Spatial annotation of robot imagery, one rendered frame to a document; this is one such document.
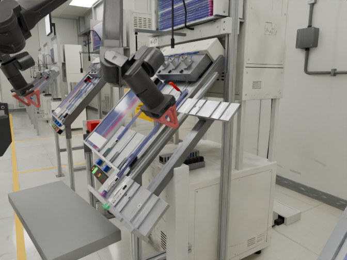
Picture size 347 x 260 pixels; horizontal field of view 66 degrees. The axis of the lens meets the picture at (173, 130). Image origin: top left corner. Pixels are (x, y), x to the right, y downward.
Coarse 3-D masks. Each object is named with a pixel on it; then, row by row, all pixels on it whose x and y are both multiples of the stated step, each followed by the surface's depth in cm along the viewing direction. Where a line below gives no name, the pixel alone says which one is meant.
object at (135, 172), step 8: (216, 72) 82; (208, 80) 81; (200, 96) 79; (192, 104) 78; (184, 112) 77; (168, 128) 76; (160, 144) 74; (152, 152) 73; (144, 160) 72; (136, 168) 71; (128, 176) 71; (128, 184) 70
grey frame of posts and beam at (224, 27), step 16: (192, 32) 139; (208, 32) 128; (224, 32) 120; (224, 80) 127; (224, 96) 128; (224, 160) 133; (224, 176) 134; (224, 192) 135; (224, 208) 137; (224, 224) 139; (224, 240) 141; (224, 256) 143
